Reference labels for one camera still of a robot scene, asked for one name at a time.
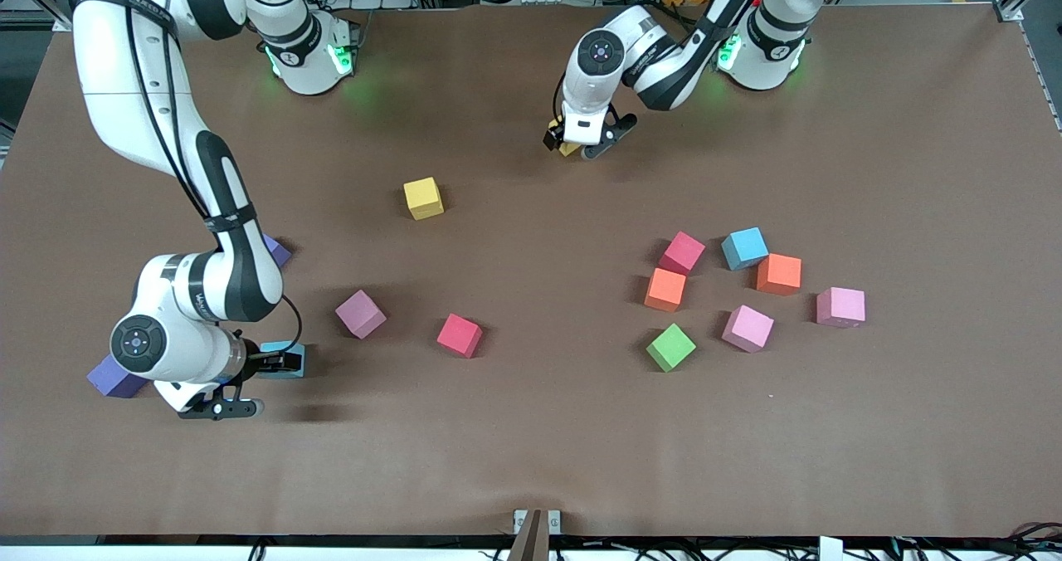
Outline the blue foam cube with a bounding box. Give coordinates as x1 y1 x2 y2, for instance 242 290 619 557
720 227 770 272
259 340 306 378

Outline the paper table cover sheet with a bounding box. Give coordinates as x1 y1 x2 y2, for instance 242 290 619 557
0 3 1062 539

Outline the white left camera mount bracket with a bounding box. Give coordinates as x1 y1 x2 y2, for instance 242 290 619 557
563 95 612 147

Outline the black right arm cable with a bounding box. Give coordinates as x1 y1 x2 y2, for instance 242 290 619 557
120 0 304 354

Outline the red foam cube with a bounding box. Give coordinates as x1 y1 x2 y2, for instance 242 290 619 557
658 231 707 277
436 313 484 359

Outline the orange foam cube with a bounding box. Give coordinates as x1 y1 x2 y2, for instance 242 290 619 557
644 267 688 314
756 253 803 297

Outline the green foam cube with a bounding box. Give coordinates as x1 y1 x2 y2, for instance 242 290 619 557
645 322 698 373

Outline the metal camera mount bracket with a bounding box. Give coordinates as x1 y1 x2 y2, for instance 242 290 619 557
508 507 563 561

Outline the pink foam cube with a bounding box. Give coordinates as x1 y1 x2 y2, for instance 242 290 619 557
816 286 867 329
334 289 387 340
720 304 776 354

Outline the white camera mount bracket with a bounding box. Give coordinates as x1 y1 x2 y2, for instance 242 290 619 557
563 95 612 147
153 376 218 415

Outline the yellow foam cube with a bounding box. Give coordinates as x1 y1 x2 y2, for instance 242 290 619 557
548 118 582 158
403 177 445 222

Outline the white right camera mount bracket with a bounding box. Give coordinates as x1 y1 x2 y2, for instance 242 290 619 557
153 376 218 415

